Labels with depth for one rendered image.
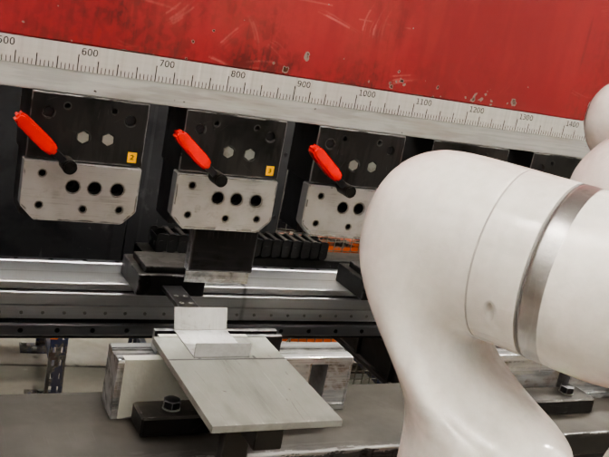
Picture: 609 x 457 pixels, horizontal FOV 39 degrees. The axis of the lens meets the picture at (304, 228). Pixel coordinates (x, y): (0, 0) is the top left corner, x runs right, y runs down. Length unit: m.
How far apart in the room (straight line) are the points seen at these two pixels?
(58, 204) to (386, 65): 0.50
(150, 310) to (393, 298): 1.01
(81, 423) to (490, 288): 0.86
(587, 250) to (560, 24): 0.96
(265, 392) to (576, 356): 0.69
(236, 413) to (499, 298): 0.62
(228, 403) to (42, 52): 0.49
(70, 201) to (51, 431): 0.33
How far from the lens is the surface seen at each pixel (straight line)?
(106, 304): 1.53
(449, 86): 1.36
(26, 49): 1.12
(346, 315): 1.72
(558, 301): 0.53
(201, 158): 1.15
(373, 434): 1.41
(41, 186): 1.15
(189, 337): 1.30
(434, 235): 0.56
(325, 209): 1.29
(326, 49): 1.24
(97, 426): 1.30
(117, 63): 1.14
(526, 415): 0.62
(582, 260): 0.53
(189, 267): 1.27
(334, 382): 1.44
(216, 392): 1.15
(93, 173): 1.16
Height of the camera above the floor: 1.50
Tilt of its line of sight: 14 degrees down
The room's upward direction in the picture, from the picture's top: 11 degrees clockwise
